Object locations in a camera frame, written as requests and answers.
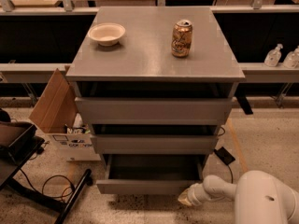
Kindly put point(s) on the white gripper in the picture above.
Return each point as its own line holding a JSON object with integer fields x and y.
{"x": 193, "y": 194}

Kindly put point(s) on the grey bottom drawer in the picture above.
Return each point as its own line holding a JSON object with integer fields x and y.
{"x": 151, "y": 174}

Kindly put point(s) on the grey drawer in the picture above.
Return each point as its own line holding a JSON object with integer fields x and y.
{"x": 151, "y": 174}
{"x": 154, "y": 139}
{"x": 154, "y": 103}

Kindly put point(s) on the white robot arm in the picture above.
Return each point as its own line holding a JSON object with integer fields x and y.
{"x": 259, "y": 198}

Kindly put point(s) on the grey middle drawer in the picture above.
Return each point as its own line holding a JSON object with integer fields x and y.
{"x": 154, "y": 139}

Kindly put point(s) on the grey drawer cabinet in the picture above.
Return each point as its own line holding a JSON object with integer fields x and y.
{"x": 144, "y": 54}

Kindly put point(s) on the grey top drawer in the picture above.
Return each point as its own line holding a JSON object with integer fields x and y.
{"x": 154, "y": 103}

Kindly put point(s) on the black power adapter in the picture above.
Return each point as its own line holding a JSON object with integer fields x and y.
{"x": 224, "y": 155}

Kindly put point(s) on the open cardboard box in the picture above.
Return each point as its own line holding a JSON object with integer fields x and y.
{"x": 57, "y": 116}

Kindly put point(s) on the orange soda can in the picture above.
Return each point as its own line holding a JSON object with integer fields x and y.
{"x": 181, "y": 38}

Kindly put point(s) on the clear sanitizer pump bottle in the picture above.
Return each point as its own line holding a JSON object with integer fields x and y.
{"x": 273, "y": 56}

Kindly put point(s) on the black rolling stand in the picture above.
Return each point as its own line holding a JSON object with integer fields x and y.
{"x": 51, "y": 174}

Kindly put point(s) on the white paper bowl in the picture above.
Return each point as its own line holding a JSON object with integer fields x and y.
{"x": 106, "y": 34}

